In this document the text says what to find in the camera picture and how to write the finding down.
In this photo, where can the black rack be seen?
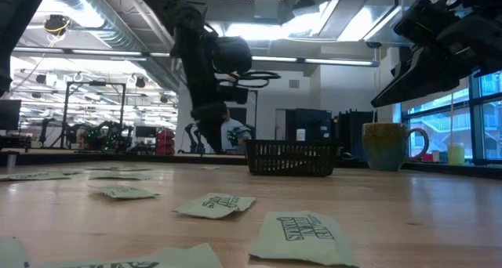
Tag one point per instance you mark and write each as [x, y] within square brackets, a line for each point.
[353, 135]

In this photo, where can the grey ceiling box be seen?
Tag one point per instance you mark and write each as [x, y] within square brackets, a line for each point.
[266, 7]

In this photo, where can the green yellow ceramic mug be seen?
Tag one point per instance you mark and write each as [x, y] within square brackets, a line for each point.
[384, 148]

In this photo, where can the person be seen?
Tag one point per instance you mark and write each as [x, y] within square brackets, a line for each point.
[231, 125]

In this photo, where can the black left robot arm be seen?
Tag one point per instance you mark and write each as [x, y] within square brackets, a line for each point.
[192, 52]

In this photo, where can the dark blue cabinet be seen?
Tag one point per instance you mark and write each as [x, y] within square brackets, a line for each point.
[313, 123]

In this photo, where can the other station black robot arm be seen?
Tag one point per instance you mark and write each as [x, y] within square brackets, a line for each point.
[47, 129]
[239, 136]
[192, 136]
[102, 135]

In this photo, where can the yellow container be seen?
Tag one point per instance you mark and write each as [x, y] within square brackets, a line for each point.
[457, 155]

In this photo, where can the long ceiling light strip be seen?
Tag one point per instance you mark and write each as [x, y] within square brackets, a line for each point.
[106, 52]

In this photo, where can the small black monitor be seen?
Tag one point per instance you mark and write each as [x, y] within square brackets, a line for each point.
[146, 131]

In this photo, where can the small red item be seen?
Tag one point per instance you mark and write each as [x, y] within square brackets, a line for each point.
[428, 158]

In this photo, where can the round black ceiling device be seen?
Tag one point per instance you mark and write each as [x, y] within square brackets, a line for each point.
[57, 25]

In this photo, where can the red stacked bins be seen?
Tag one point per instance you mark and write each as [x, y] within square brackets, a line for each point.
[166, 142]

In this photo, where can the grey wall vent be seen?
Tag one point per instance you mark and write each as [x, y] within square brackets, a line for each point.
[294, 83]

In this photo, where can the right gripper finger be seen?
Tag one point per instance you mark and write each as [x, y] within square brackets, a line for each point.
[404, 88]
[431, 64]

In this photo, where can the large black monitor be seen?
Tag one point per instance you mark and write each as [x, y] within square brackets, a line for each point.
[9, 115]

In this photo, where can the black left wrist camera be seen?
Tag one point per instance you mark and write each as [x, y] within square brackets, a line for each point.
[235, 95]

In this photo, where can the black slotted plastic basket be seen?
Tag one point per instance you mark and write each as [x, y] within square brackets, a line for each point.
[290, 158]

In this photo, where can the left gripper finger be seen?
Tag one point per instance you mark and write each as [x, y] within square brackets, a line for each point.
[219, 131]
[208, 132]

